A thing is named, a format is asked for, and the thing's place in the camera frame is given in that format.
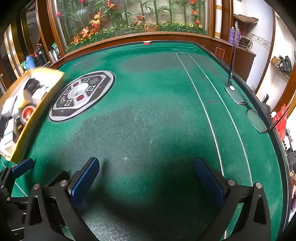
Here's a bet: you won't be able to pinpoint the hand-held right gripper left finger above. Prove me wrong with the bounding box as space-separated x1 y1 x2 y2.
24 157 100 241

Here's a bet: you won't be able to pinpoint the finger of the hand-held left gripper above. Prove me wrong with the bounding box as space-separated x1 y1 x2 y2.
0 158 35 200

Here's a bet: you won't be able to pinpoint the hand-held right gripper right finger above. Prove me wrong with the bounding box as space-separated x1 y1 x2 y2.
195 158 271 241

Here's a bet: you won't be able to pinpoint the yellow cardboard box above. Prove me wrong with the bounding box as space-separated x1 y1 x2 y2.
0 67 65 164

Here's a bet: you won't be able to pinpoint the round table control panel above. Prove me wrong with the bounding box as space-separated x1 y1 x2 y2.
48 70 115 122

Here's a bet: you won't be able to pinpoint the red plastic bag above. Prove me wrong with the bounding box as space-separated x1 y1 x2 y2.
272 104 289 142

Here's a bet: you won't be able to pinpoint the blue kettle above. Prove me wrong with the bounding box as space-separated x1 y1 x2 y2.
24 55 36 70

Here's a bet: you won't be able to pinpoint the black thermos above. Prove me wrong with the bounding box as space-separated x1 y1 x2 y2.
33 44 48 67

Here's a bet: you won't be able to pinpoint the wooden cabinet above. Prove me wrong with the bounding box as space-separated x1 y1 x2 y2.
208 37 257 81

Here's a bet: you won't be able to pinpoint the black bag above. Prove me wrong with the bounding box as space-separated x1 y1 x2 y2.
279 55 293 75

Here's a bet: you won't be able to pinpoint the artificial flower display case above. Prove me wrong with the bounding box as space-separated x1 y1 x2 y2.
50 0 214 52

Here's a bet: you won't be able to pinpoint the black frame eyeglasses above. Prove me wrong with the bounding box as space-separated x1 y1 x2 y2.
225 21 296 134

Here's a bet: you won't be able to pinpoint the wire basket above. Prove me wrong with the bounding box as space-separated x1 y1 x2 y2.
239 34 253 50

